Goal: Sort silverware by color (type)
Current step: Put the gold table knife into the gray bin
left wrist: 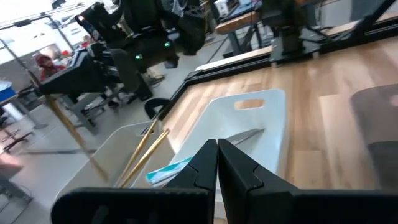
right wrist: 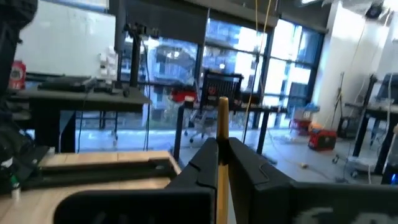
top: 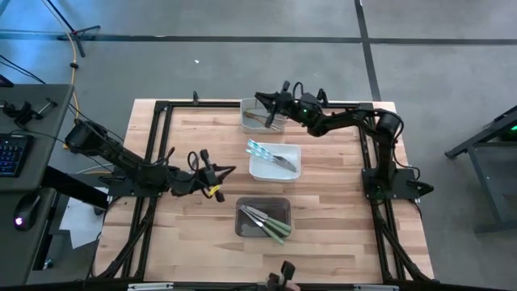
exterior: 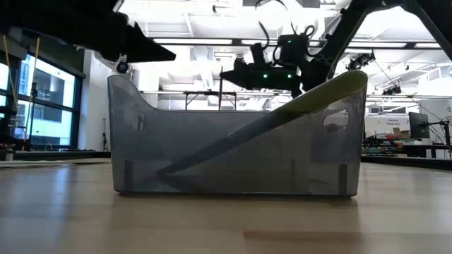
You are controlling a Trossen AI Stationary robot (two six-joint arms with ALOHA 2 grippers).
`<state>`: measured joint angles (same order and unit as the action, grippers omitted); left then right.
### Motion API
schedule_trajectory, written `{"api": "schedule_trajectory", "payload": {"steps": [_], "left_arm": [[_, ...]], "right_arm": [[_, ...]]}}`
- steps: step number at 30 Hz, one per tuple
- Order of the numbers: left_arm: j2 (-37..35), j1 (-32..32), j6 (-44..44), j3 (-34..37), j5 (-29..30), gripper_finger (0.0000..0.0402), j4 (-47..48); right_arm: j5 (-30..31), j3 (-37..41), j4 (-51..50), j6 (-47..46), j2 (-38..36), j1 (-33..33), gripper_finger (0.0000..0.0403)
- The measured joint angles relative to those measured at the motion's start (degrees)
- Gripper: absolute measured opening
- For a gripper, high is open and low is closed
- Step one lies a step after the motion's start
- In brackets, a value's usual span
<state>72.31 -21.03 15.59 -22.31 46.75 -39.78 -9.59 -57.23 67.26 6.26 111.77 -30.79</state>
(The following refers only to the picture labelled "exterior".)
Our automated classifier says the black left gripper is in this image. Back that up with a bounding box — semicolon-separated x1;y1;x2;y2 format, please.
52;0;177;63

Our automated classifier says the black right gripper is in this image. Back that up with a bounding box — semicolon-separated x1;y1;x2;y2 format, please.
219;63;311;99

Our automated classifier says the green handled knife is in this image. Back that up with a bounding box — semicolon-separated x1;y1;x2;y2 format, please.
157;69;369;177

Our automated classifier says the smoky transparent plastic bin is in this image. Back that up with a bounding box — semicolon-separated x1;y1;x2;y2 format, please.
107;70;368;198

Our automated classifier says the overhead light bar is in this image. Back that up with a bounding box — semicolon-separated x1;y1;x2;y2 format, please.
151;37;452;49

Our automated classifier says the large window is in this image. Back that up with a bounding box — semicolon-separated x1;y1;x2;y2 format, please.
0;49;85;149

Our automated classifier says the black computer monitor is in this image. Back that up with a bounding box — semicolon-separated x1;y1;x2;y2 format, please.
408;111;431;140

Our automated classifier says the black background rig frame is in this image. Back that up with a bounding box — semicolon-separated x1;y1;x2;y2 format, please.
184;90;238;111

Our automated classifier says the black table frame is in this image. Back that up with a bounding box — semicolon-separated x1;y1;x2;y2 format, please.
0;150;452;171

